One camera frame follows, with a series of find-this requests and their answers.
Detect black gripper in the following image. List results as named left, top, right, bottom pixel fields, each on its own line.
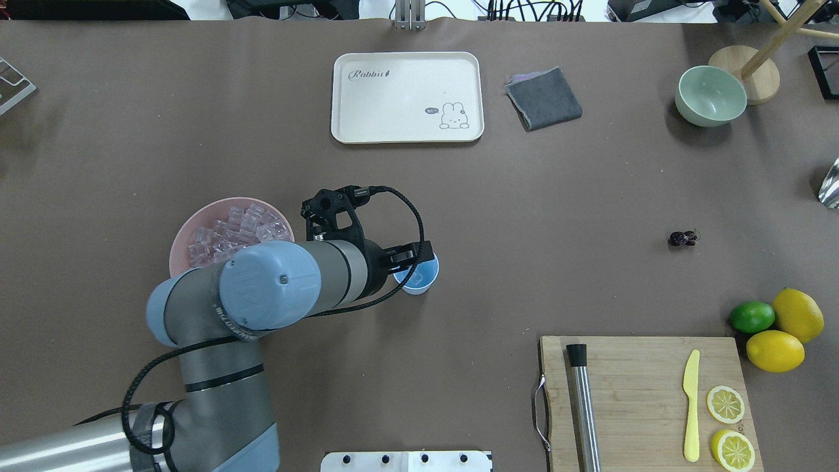
left=361, top=239, right=434, bottom=296

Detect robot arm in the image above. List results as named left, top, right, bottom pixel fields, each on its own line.
left=2, top=239, right=433, bottom=471

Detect light blue plastic cup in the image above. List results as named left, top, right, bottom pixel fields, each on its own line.
left=393, top=254, right=440, bottom=295

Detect pink bowl of ice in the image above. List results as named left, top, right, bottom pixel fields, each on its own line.
left=168, top=197, right=296, bottom=276

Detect dark cherries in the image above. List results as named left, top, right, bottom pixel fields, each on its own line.
left=667, top=230, right=701, bottom=247

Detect wooden cup tree stand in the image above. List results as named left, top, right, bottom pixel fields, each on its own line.
left=707, top=1, right=837, bottom=106

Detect steel ice scoop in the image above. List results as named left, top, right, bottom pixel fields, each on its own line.
left=816, top=159, right=839, bottom=210

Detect cream rabbit tray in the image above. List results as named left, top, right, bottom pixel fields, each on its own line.
left=330, top=51, right=484, bottom=144

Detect grey folded cloth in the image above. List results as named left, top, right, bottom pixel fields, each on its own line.
left=505, top=66, right=583, bottom=131

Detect steel muddler black tip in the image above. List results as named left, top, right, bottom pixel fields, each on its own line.
left=566, top=344, right=602, bottom=471

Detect wooden cutting board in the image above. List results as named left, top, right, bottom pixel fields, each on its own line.
left=539, top=336, right=758, bottom=471

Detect yellow plastic knife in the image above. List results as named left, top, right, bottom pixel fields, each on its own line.
left=682, top=349, right=701, bottom=463

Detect mint green bowl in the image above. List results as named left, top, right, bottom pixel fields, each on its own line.
left=674, top=66, right=747, bottom=128

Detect lemon half slice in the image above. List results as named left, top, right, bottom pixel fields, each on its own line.
left=705, top=385, right=746, bottom=425
left=710, top=429, right=757, bottom=471

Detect green lime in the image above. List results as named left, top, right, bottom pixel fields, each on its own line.
left=729, top=300, right=776, bottom=334

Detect whole yellow lemon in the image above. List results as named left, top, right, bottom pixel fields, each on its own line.
left=771, top=288, right=825, bottom=344
left=746, top=330, right=806, bottom=373

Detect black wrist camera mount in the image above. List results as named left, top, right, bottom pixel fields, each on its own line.
left=300, top=186, right=372, bottom=248

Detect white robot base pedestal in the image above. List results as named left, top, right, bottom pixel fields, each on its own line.
left=320, top=449, right=494, bottom=471

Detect aluminium frame post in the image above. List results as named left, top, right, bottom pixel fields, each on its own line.
left=393, top=0, right=427, bottom=31

